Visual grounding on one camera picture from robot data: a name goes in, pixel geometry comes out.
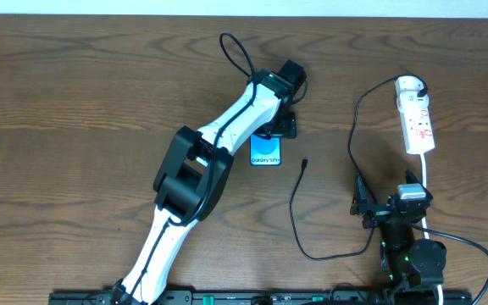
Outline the black USB charger cable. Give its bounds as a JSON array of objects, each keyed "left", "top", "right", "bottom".
[{"left": 289, "top": 73, "right": 429, "bottom": 262}]

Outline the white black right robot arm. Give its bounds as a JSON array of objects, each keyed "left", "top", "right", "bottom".
[{"left": 350, "top": 169, "right": 446, "bottom": 304}]

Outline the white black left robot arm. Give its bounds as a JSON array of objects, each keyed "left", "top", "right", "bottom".
[{"left": 111, "top": 60, "right": 307, "bottom": 304}]

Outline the white USB charger plug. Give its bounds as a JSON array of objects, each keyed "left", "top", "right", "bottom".
[{"left": 395, "top": 75, "right": 428, "bottom": 97}]

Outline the white power strip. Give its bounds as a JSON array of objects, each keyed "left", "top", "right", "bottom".
[{"left": 396, "top": 91, "right": 435, "bottom": 155}]

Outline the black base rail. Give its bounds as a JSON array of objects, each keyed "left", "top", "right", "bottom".
[{"left": 48, "top": 289, "right": 474, "bottom": 305}]

